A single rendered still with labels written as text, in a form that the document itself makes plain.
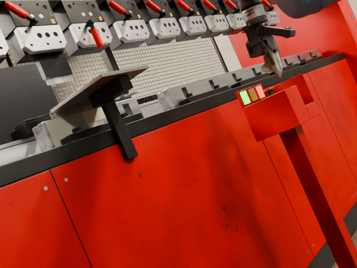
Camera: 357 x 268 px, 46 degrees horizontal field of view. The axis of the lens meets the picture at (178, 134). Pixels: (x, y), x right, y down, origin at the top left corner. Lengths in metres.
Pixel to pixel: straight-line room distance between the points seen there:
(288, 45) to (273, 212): 1.76
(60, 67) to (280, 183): 0.99
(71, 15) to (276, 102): 0.72
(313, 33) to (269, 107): 1.83
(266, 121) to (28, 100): 1.02
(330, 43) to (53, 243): 2.48
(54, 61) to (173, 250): 0.68
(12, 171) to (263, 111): 0.77
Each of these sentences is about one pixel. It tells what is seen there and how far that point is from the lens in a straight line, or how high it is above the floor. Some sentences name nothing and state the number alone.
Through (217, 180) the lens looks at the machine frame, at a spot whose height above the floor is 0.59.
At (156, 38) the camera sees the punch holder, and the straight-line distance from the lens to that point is 1.73.
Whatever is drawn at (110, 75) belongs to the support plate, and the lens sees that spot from 1.10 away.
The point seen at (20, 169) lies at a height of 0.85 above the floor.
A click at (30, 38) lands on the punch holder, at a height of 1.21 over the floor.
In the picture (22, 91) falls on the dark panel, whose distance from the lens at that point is 1.90.
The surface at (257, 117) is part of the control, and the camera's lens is 1.39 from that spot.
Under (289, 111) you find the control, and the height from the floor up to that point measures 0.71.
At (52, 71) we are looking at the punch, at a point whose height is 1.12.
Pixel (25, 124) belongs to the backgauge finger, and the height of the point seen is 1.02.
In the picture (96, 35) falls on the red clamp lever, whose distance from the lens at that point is 1.43.
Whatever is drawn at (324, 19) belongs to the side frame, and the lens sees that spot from 3.13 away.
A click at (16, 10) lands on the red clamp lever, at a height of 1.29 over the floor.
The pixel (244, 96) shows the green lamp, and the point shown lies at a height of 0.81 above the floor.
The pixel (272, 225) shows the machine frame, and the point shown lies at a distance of 1.68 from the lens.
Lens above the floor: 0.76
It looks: 1 degrees up
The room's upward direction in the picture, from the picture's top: 24 degrees counter-clockwise
